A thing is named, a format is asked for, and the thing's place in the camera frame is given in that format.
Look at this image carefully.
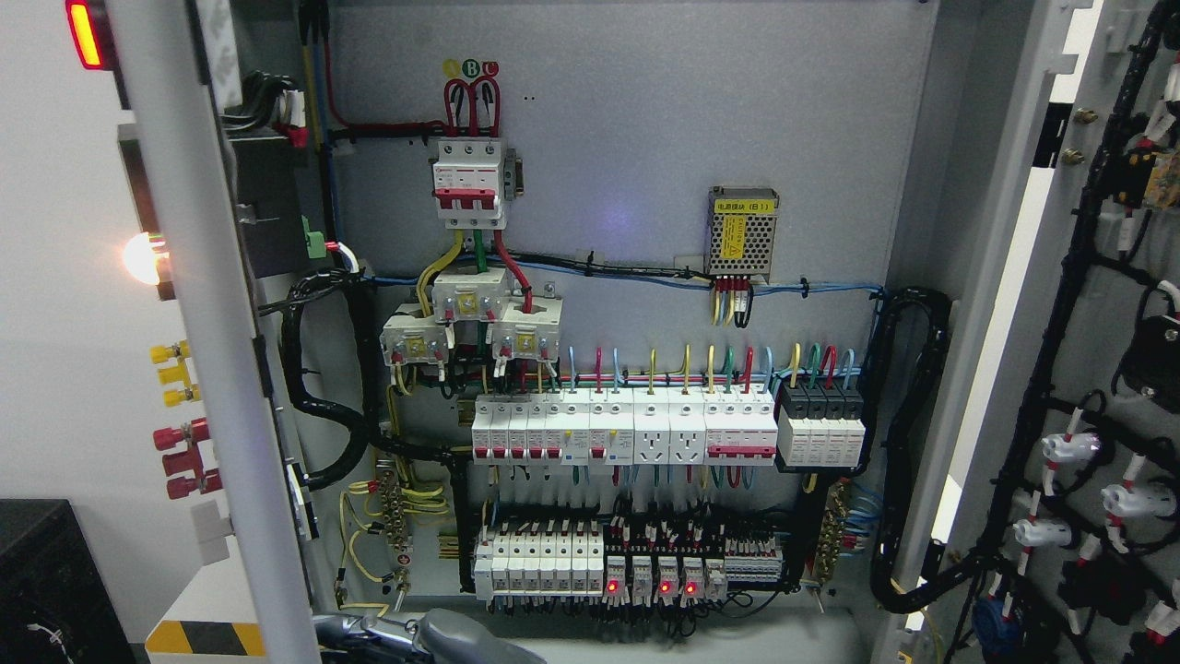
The yellow terminal post block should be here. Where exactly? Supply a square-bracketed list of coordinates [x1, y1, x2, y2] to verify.
[150, 338, 202, 408]

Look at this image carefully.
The white current transformer group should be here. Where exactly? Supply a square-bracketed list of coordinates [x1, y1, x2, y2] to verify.
[380, 267, 563, 377]

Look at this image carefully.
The metal mesh power supply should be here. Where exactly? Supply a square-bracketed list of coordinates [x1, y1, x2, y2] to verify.
[704, 186, 780, 278]

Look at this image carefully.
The black corrugated cable loom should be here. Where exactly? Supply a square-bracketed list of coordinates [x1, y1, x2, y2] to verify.
[853, 285, 952, 614]
[278, 269, 471, 591]

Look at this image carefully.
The lower white breaker row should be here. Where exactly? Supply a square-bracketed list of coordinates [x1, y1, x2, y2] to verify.
[473, 517, 784, 610]

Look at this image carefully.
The red terminal post block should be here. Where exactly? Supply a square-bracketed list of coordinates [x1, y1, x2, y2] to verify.
[153, 419, 223, 500]

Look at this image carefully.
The black corrugated cable loom right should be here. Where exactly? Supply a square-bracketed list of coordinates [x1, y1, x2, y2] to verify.
[853, 285, 952, 614]

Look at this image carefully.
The white miniature breaker row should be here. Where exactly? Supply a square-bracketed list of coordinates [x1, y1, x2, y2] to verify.
[471, 388, 635, 468]

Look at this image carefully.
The red white three-pole breaker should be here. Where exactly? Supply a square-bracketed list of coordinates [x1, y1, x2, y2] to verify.
[704, 388, 778, 467]

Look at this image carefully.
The black box at left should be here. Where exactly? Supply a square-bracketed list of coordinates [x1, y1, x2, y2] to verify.
[1, 499, 135, 663]

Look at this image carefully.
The red white main breaker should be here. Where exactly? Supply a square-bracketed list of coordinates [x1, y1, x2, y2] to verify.
[431, 137, 523, 231]

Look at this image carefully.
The grey cabinet door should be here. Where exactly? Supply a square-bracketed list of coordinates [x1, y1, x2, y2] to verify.
[868, 1, 1176, 663]
[105, 1, 320, 663]

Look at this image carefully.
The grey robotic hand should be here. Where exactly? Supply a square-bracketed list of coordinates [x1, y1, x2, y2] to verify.
[313, 609, 545, 663]

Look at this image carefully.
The white glowing lamp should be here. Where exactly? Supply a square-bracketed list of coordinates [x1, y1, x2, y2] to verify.
[122, 231, 171, 285]

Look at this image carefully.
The black corrugated cable loom left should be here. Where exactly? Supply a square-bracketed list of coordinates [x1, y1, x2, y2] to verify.
[278, 269, 471, 591]

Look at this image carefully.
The red indicator lamp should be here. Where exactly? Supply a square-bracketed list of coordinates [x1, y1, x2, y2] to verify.
[65, 0, 118, 71]

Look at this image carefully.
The white socket module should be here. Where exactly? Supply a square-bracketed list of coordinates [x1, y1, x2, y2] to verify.
[632, 387, 704, 466]

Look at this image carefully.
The white rotary selector switch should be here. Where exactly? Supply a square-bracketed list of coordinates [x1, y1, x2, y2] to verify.
[190, 501, 232, 566]

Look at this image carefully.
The black surge protector block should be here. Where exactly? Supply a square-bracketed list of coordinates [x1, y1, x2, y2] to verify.
[775, 382, 867, 476]

